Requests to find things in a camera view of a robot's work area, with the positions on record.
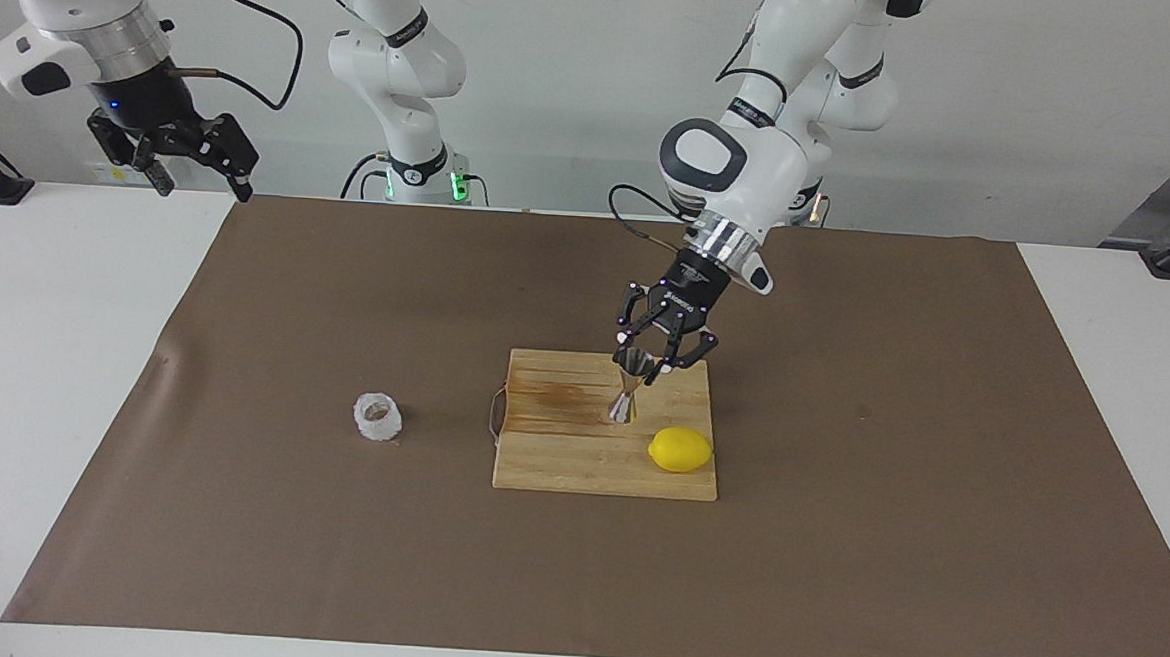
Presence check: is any wooden cutting board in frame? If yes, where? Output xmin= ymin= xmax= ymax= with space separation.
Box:
xmin=484 ymin=347 xmax=727 ymax=504

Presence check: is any black right base cable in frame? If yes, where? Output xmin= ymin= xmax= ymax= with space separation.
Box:
xmin=341 ymin=151 xmax=395 ymax=202

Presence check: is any yellow lemon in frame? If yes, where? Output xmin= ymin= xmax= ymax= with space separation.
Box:
xmin=647 ymin=425 xmax=716 ymax=475

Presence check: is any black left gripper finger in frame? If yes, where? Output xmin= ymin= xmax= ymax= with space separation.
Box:
xmin=645 ymin=317 xmax=722 ymax=391
xmin=611 ymin=282 xmax=670 ymax=372

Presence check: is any small clear glass cup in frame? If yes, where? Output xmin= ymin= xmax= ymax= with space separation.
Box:
xmin=351 ymin=389 xmax=404 ymax=447

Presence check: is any white wall socket box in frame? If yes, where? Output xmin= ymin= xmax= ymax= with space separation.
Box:
xmin=87 ymin=154 xmax=179 ymax=188

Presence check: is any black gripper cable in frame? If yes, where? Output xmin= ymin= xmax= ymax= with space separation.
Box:
xmin=136 ymin=0 xmax=308 ymax=112
xmin=606 ymin=62 xmax=790 ymax=255

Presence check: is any steel double jigger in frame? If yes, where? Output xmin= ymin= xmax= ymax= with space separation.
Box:
xmin=607 ymin=345 xmax=657 ymax=428

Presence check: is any brown table mat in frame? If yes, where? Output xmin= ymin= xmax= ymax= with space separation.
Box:
xmin=0 ymin=182 xmax=1170 ymax=657

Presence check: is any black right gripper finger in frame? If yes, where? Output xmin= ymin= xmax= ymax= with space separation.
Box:
xmin=191 ymin=111 xmax=262 ymax=202
xmin=84 ymin=117 xmax=178 ymax=198

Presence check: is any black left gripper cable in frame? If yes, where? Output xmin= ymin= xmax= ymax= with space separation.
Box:
xmin=606 ymin=62 xmax=790 ymax=255

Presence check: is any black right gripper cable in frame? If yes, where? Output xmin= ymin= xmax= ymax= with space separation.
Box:
xmin=136 ymin=0 xmax=308 ymax=112

